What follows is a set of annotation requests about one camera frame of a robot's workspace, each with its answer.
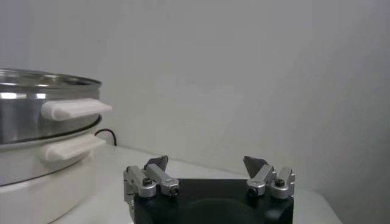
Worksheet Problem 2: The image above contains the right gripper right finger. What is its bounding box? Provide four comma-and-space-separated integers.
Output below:
243, 155, 296, 200

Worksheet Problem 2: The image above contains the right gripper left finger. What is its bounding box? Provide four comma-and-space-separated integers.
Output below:
123, 155, 180, 203

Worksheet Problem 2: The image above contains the perforated steel steamer basket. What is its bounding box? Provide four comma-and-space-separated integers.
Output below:
0, 68, 113, 145

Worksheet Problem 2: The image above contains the white electric cooker pot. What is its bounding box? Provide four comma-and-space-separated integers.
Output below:
0, 121, 107, 224

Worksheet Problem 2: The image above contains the black cooker power cord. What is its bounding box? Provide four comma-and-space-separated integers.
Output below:
94, 128, 118, 146

